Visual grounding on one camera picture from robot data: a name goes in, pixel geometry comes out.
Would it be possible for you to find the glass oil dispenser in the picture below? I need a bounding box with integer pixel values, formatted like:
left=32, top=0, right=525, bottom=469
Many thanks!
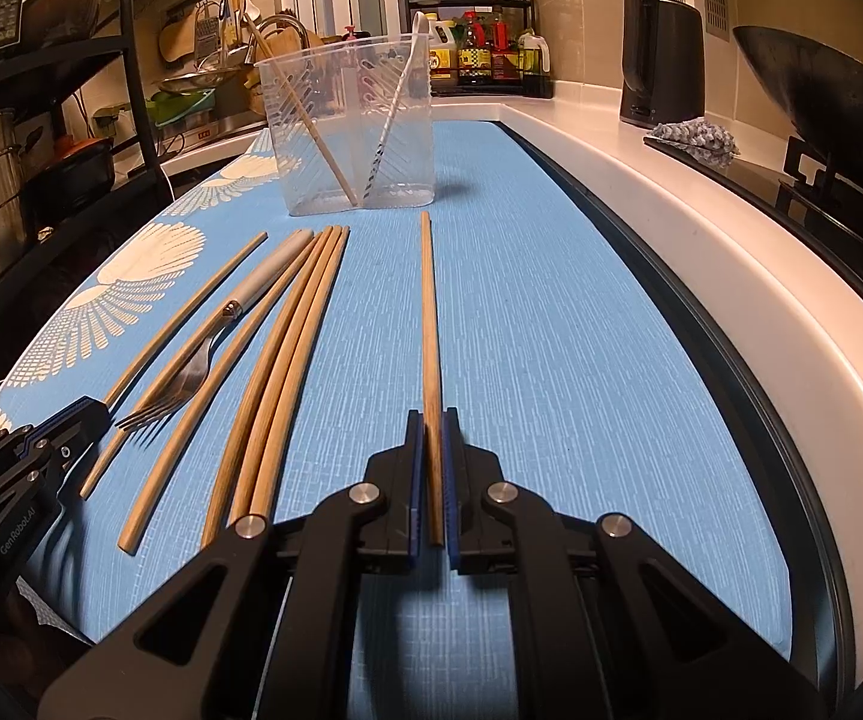
left=519, top=34, right=552, bottom=81

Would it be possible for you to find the black pot orange lid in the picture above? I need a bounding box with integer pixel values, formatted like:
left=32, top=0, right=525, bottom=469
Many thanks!
left=26, top=136, right=118, bottom=211

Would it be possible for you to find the blue patterned table mat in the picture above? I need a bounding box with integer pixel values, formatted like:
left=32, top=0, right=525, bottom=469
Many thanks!
left=0, top=120, right=796, bottom=720

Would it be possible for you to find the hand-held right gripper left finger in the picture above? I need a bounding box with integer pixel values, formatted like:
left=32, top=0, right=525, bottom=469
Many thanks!
left=37, top=409, right=427, bottom=720

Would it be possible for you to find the wooden cutting board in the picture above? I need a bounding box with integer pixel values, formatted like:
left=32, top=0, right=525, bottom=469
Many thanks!
left=157, top=15, right=200, bottom=65

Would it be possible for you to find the yellow label oil jug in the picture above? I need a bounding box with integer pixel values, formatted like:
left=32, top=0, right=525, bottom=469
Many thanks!
left=427, top=19, right=462, bottom=83

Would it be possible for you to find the blue white dish cloth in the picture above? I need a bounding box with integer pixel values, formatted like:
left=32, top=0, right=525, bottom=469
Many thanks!
left=643, top=120, right=739, bottom=158

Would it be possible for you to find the metal strainer bowl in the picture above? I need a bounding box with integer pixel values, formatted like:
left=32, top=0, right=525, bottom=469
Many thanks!
left=150, top=67, right=241, bottom=95

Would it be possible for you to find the dark pan on shelf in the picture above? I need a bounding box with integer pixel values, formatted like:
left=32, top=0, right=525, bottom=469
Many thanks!
left=22, top=0, right=106, bottom=46

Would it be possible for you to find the red label sauce bottle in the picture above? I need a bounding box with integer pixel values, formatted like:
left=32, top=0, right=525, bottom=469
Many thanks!
left=491, top=7, right=524, bottom=83

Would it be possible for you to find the black glass cooktop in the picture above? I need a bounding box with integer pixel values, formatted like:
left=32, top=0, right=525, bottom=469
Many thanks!
left=648, top=135, right=863, bottom=320

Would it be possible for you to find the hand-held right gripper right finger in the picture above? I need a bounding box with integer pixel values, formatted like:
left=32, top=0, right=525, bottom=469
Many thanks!
left=442, top=406, right=826, bottom=720

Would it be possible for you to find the metal grater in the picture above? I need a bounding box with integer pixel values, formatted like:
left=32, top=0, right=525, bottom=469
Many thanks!
left=195, top=4, right=226, bottom=65

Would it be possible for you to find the dark soy sauce bottle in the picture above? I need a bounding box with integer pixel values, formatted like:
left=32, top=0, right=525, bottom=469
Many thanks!
left=461, top=11, right=492, bottom=85

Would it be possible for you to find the wooden chopstick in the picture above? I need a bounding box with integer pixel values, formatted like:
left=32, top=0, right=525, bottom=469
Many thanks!
left=103, top=231, right=269, bottom=408
left=240, top=13, right=361, bottom=207
left=79, top=240, right=305, bottom=500
left=249, top=227, right=351, bottom=522
left=116, top=231, right=329, bottom=556
left=230, top=227, right=345, bottom=524
left=420, top=211, right=446, bottom=547
left=200, top=227, right=338, bottom=547

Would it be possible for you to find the black storage shelf rack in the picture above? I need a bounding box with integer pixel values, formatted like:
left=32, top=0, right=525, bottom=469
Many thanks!
left=0, top=0, right=178, bottom=361

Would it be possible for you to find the clear plastic utensil container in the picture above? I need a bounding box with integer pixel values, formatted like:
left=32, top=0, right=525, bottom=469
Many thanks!
left=255, top=34, right=436, bottom=212

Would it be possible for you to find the black electric kettle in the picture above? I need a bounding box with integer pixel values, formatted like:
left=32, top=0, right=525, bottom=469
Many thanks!
left=621, top=0, right=706, bottom=128

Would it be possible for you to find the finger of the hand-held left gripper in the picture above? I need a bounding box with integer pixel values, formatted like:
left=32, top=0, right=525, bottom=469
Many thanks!
left=22, top=396, right=113, bottom=455
left=19, top=426, right=100, bottom=488

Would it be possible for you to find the white patterned chopstick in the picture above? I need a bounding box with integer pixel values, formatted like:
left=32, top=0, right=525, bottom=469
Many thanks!
left=363, top=11, right=432, bottom=202

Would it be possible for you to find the black spice rack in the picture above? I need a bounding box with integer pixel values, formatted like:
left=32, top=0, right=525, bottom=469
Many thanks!
left=403, top=0, right=556, bottom=98

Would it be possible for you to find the black wok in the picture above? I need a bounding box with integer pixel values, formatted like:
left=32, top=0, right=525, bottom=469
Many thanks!
left=732, top=25, right=863, bottom=188

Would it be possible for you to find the chrome kitchen faucet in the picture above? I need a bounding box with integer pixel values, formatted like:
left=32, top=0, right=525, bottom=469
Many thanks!
left=255, top=13, right=314, bottom=53

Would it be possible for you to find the green plastic basin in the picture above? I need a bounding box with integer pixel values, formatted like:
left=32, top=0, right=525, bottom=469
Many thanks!
left=148, top=90, right=218, bottom=125

